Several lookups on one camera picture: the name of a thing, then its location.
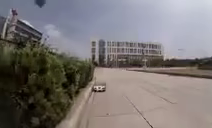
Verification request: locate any grey concrete slab plaza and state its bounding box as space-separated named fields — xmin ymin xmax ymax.
xmin=77 ymin=67 xmax=212 ymax=128

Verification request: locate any green hedge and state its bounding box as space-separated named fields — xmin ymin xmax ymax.
xmin=0 ymin=38 xmax=96 ymax=128

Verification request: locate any small white robot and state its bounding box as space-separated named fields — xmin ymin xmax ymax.
xmin=92 ymin=82 xmax=107 ymax=93

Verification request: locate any grey banded building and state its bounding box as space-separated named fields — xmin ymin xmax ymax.
xmin=0 ymin=8 xmax=44 ymax=44

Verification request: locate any row of trees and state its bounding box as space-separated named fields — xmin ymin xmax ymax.
xmin=164 ymin=54 xmax=212 ymax=70

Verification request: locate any low raised concrete ledge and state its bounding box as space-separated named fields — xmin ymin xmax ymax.
xmin=126 ymin=67 xmax=212 ymax=81

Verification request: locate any grey concrete kerb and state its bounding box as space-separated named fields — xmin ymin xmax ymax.
xmin=55 ymin=78 xmax=96 ymax=128

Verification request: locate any white building with many windows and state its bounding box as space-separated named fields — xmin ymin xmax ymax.
xmin=90 ymin=39 xmax=165 ymax=68

